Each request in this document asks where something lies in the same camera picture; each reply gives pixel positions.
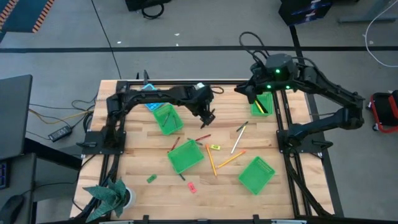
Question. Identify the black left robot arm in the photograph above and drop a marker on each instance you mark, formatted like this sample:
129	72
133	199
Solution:
149	96

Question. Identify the grey desk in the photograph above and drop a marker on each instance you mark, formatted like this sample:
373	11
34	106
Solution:
21	186

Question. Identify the black box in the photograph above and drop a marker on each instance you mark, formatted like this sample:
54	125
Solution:
136	3

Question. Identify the yellow pencil orange eraser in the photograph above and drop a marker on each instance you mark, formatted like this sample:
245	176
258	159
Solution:
230	159
211	160

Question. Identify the white pencil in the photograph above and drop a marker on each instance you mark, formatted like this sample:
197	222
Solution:
237	140

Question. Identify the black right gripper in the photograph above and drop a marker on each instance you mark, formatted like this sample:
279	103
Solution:
259	87

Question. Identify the green eraser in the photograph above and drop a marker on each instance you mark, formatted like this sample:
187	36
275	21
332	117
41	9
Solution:
151	178

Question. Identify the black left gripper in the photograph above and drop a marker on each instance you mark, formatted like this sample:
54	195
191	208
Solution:
200	98

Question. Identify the pink eraser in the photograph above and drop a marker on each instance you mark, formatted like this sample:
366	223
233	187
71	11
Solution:
191	187

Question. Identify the red and black cart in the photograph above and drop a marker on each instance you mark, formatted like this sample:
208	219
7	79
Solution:
385	109

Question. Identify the green plant with white pot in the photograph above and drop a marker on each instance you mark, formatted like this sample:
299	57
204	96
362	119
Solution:
109	194

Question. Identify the black table edge rail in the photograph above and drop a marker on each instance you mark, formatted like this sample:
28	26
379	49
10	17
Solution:
230	82

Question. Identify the green plastic bin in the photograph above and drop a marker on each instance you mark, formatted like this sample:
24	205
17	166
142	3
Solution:
268	105
185	156
169	127
256	175

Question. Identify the grey table leg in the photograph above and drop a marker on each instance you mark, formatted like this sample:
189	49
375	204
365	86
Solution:
367	18

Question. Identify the black power adapter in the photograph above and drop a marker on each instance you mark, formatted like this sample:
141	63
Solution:
60	133

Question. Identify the dark grey desk panel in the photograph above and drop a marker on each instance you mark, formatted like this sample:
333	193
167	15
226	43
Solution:
14	115

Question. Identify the yellow pen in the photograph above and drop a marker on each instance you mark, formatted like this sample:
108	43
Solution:
259	107

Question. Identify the red crayon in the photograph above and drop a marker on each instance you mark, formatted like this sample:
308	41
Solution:
203	137
175	143

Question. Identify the black aluminium side frame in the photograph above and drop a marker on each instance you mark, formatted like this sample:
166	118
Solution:
290	186
106	168

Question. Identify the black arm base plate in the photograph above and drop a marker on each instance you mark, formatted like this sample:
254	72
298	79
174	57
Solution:
93	149
311	140

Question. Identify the dark green pen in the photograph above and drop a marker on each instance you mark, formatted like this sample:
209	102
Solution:
242	126

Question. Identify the dark blue box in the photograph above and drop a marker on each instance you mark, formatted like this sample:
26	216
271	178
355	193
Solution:
303	12

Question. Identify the black computer mouse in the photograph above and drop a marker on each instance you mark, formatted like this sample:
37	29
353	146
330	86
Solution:
11	208

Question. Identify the black desk beam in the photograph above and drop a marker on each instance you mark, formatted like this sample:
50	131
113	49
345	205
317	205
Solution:
53	154

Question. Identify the mint green stapler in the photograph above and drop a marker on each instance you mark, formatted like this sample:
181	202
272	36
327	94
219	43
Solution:
200	85

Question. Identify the blue floor mat striped border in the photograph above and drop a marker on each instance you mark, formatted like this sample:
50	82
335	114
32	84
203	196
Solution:
21	14

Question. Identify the blue calculator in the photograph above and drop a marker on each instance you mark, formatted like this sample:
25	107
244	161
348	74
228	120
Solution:
154	106

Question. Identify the dark green crayon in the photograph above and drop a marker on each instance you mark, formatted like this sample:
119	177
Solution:
182	177

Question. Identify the grey green crayon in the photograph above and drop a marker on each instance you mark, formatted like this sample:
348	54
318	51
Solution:
194	141

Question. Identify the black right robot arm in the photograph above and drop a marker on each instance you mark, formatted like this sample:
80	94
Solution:
326	88

